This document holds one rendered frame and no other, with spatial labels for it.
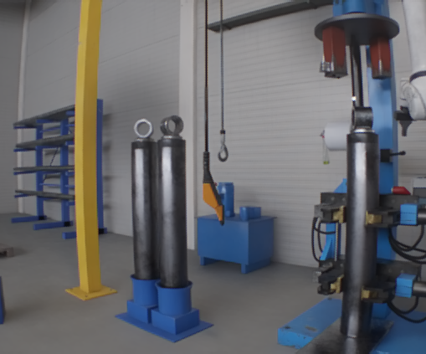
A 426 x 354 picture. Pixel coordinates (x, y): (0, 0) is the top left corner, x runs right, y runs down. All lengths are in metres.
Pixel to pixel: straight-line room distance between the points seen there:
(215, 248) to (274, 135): 1.65
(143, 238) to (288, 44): 3.29
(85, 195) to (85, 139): 0.54
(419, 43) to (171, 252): 2.14
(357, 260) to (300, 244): 2.61
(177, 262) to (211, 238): 2.05
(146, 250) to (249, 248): 1.79
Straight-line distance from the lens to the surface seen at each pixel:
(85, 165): 3.87
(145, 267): 3.18
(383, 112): 2.93
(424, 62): 1.77
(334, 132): 3.48
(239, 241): 4.66
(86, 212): 3.89
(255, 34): 5.63
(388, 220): 2.43
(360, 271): 2.54
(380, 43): 2.74
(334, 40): 2.51
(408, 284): 2.61
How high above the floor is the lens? 1.26
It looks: 2 degrees down
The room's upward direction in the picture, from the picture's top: straight up
